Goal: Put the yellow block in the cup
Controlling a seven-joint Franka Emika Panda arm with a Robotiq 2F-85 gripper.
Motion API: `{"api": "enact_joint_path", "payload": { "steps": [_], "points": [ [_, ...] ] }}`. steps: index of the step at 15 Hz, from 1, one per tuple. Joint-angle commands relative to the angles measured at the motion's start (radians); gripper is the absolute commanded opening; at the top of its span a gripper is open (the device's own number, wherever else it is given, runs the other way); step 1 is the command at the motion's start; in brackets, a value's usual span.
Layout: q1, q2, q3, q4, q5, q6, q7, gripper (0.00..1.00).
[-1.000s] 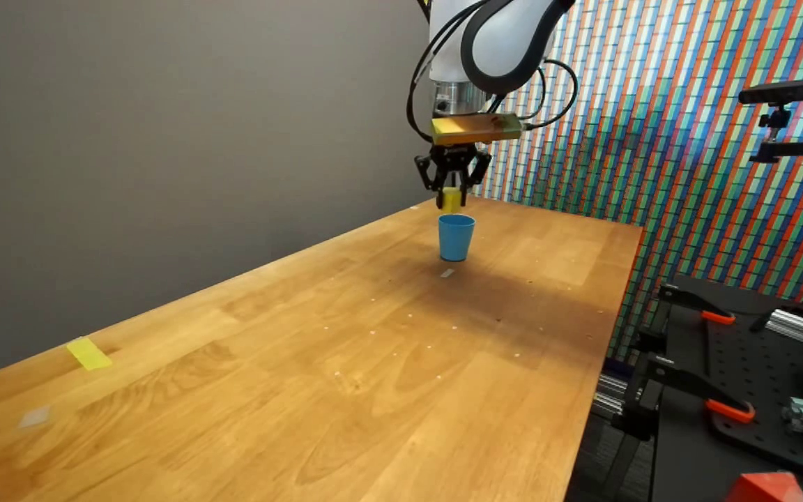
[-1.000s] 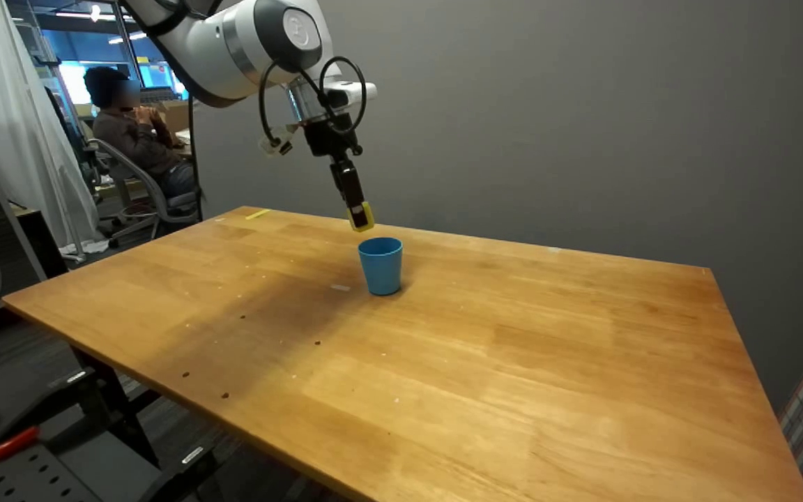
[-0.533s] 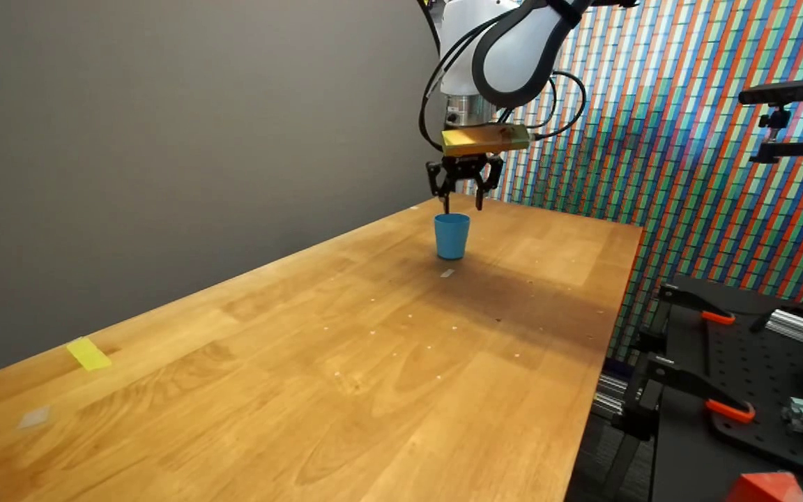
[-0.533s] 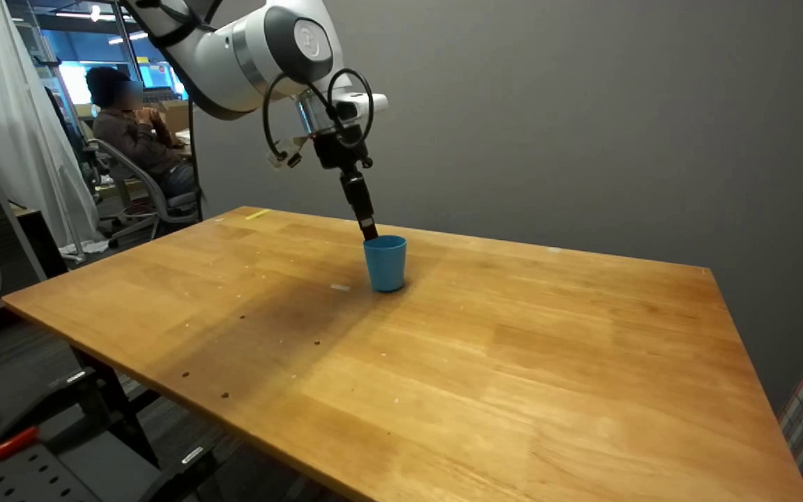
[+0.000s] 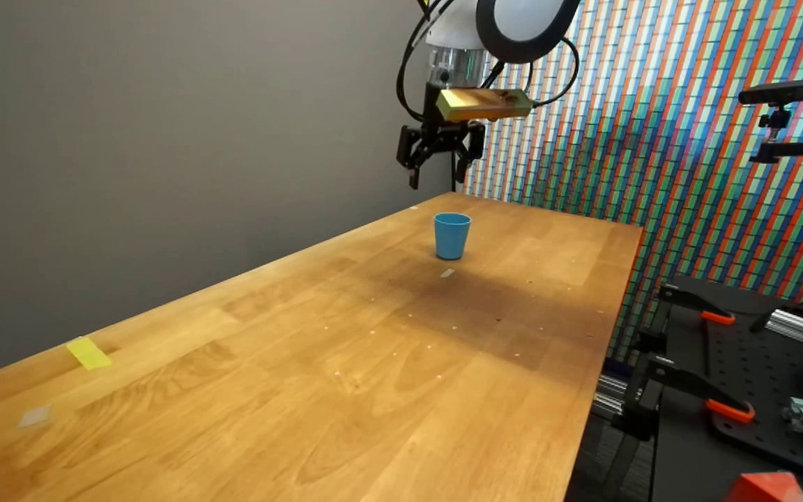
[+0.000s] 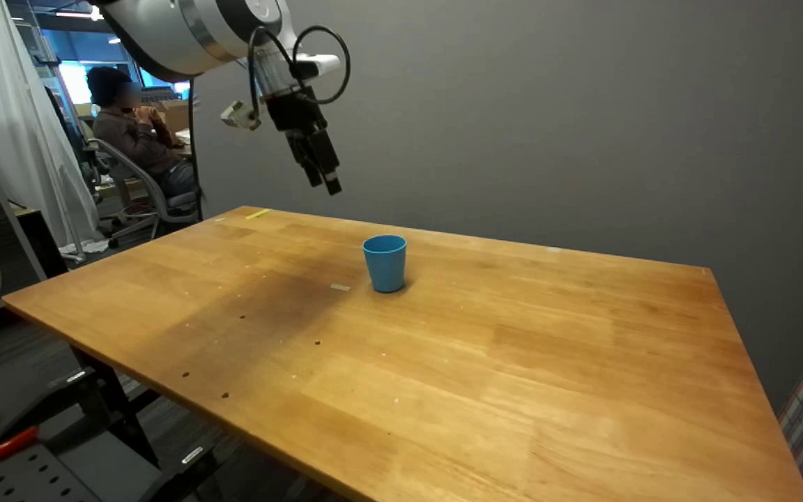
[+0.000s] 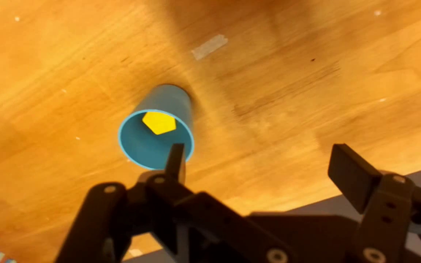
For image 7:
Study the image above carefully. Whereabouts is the clear tape strip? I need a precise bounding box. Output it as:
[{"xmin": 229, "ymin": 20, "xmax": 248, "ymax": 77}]
[{"xmin": 190, "ymin": 34, "xmax": 229, "ymax": 62}]

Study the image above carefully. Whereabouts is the blue plastic cup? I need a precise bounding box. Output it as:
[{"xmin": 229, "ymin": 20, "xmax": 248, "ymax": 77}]
[{"xmin": 117, "ymin": 84, "xmax": 195, "ymax": 172}]

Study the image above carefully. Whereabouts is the yellow hexagonal block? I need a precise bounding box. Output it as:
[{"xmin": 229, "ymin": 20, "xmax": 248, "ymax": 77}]
[{"xmin": 140, "ymin": 110, "xmax": 178, "ymax": 137}]

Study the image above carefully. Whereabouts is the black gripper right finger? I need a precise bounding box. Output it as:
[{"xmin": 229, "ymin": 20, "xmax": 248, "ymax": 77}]
[{"xmin": 326, "ymin": 142, "xmax": 421, "ymax": 263}]

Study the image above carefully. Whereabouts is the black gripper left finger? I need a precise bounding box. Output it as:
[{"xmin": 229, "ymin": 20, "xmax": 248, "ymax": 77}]
[{"xmin": 54, "ymin": 142, "xmax": 290, "ymax": 263}]

